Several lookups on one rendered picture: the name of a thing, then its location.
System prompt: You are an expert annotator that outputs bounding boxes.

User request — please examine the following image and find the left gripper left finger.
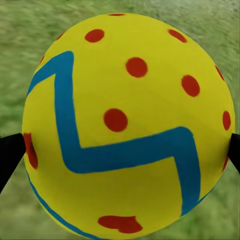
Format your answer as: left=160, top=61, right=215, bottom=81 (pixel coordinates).
left=0, top=133, right=26, bottom=193

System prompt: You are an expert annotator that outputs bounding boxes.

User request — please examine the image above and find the easter egg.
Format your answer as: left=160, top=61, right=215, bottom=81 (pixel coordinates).
left=22, top=13, right=235, bottom=240

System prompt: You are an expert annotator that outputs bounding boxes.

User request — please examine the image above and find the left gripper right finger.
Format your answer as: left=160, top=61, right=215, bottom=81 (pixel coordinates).
left=227, top=133, right=240, bottom=173

